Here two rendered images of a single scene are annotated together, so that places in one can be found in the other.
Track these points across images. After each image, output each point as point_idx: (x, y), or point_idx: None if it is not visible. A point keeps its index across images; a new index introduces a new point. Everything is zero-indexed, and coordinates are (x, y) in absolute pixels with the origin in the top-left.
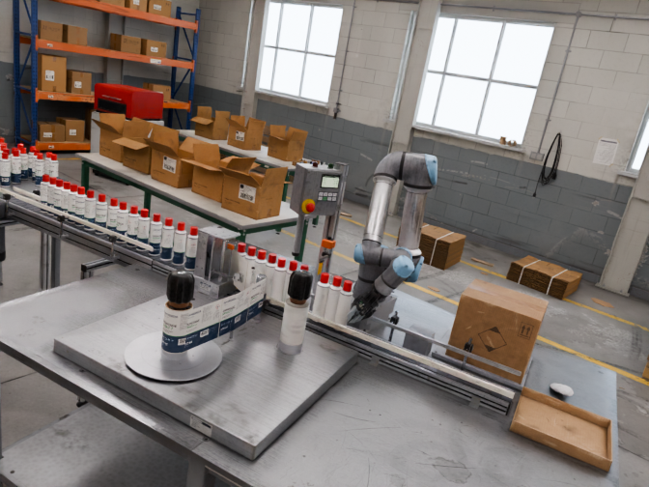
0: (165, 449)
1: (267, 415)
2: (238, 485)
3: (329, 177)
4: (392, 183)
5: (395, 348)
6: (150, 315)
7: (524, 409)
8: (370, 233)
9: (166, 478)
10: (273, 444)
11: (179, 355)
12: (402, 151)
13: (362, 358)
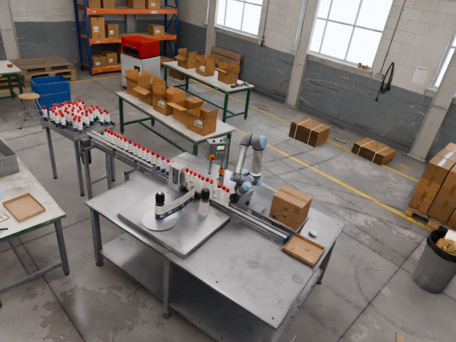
0: None
1: (189, 243)
2: None
3: (220, 145)
4: (246, 147)
5: (245, 216)
6: (151, 201)
7: (292, 241)
8: (236, 169)
9: (161, 258)
10: (191, 254)
11: (161, 220)
12: (251, 134)
13: (233, 218)
